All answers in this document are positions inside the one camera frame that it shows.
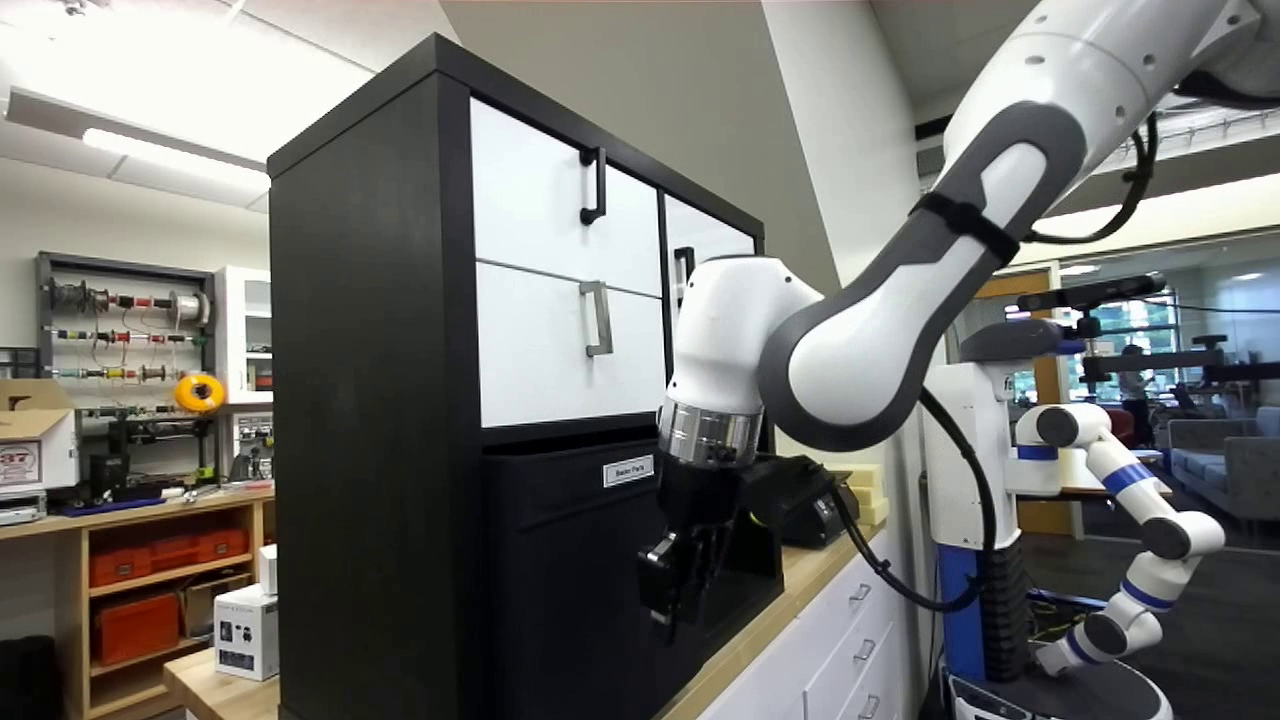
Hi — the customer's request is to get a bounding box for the yellow spool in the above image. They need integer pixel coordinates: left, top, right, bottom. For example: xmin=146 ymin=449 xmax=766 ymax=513
xmin=169 ymin=367 xmax=234 ymax=418

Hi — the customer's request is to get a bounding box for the black device on counter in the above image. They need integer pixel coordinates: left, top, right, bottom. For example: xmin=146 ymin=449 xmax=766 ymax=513
xmin=742 ymin=450 xmax=863 ymax=553

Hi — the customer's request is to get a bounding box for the long ceiling light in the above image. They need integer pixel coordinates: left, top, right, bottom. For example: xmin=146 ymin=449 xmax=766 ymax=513
xmin=77 ymin=125 xmax=277 ymax=194

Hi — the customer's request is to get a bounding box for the wide red bin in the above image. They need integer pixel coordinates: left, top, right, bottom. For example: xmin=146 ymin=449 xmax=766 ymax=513
xmin=85 ymin=520 xmax=255 ymax=591

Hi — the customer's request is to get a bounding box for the white drawer with black handle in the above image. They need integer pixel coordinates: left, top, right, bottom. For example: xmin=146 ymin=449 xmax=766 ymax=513
xmin=464 ymin=95 xmax=670 ymax=298

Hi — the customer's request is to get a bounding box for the black and white cabinet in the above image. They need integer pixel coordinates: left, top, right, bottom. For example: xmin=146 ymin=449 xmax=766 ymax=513
xmin=264 ymin=33 xmax=771 ymax=720

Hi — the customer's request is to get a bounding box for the white workbench with drawers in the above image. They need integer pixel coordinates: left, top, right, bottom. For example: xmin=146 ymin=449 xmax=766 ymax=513
xmin=659 ymin=494 xmax=930 ymax=720

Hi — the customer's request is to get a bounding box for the small white box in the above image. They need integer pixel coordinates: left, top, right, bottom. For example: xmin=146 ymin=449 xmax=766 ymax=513
xmin=207 ymin=580 xmax=285 ymax=683

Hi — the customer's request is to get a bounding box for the cardboard box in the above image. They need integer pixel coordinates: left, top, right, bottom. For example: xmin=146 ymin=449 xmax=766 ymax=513
xmin=0 ymin=376 xmax=85 ymax=517

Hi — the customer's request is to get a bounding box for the white blue mobile robot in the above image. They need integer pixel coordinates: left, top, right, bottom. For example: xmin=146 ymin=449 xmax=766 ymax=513
xmin=917 ymin=314 xmax=1234 ymax=720

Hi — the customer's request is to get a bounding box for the light wooden table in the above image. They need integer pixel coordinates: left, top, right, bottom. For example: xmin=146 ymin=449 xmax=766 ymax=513
xmin=161 ymin=645 xmax=285 ymax=720

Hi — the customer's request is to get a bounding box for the white drawer with silver handle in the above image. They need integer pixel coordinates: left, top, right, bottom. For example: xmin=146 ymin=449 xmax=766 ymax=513
xmin=474 ymin=261 xmax=671 ymax=432

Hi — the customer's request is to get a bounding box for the wooden shelf unit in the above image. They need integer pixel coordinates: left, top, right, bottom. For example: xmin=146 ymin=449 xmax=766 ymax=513
xmin=0 ymin=477 xmax=282 ymax=720

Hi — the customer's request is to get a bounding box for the black fabric basket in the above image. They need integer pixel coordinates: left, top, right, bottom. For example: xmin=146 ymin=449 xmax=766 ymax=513
xmin=481 ymin=437 xmax=793 ymax=720

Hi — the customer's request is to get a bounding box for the grey tool wall panel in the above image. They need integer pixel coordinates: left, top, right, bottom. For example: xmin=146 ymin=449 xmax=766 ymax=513
xmin=34 ymin=249 xmax=229 ymax=517

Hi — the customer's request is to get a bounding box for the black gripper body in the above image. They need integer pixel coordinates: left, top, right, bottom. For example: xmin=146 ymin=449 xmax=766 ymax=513
xmin=659 ymin=450 xmax=756 ymax=580

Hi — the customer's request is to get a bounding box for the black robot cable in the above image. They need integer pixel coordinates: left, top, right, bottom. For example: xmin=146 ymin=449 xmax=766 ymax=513
xmin=819 ymin=112 xmax=1164 ymax=620

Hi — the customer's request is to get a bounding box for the white cabinet door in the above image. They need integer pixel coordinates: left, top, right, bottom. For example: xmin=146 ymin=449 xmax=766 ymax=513
xmin=659 ymin=190 xmax=759 ymax=321

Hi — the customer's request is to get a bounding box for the small red bin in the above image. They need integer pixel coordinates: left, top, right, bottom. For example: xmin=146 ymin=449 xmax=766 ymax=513
xmin=89 ymin=588 xmax=189 ymax=668

